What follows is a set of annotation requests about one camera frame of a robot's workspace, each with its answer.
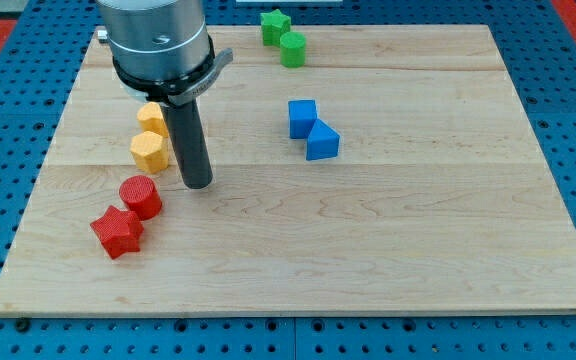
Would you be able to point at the red cylinder block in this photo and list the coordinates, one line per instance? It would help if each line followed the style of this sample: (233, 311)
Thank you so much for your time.
(139, 194)

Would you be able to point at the blue triangle block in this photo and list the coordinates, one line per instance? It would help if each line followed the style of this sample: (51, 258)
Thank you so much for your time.
(322, 142)

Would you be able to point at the green cylinder block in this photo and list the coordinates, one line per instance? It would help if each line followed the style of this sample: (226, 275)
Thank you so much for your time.
(293, 49)

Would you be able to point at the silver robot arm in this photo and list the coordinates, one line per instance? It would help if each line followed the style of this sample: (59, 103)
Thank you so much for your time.
(161, 48)

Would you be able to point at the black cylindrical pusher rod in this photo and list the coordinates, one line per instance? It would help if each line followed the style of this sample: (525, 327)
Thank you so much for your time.
(186, 134)

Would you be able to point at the red star block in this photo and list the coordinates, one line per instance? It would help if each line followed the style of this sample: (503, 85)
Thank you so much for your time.
(118, 231)

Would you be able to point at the yellow hexagon block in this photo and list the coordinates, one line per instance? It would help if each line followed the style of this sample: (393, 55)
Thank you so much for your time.
(150, 152)

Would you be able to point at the yellow rounded block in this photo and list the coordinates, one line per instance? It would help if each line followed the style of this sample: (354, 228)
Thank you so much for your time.
(150, 118)

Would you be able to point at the blue cube block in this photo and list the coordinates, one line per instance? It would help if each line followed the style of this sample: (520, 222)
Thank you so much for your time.
(302, 115)

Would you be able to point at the wooden board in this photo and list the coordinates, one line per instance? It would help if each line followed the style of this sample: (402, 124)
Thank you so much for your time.
(439, 203)

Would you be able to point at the green star block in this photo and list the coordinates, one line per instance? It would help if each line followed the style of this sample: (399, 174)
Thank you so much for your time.
(273, 25)

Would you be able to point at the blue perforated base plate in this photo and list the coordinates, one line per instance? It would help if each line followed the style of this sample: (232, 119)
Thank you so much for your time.
(38, 67)

